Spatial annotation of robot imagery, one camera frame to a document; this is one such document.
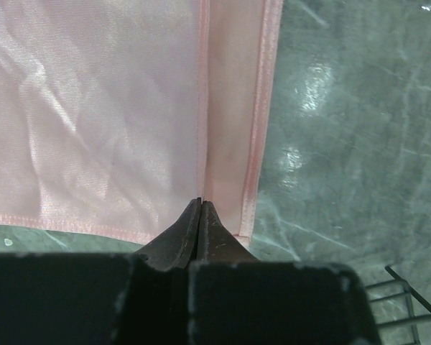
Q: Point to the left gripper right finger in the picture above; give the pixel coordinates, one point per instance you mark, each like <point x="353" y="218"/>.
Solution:
<point x="233" y="298"/>

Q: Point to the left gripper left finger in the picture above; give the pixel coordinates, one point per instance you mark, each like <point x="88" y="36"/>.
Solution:
<point x="100" y="298"/>

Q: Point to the black wire dish rack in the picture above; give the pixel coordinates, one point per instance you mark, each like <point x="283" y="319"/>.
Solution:
<point x="407" y="295"/>

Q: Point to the pink satin napkin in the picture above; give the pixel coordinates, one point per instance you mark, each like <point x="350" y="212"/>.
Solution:
<point x="115" y="114"/>

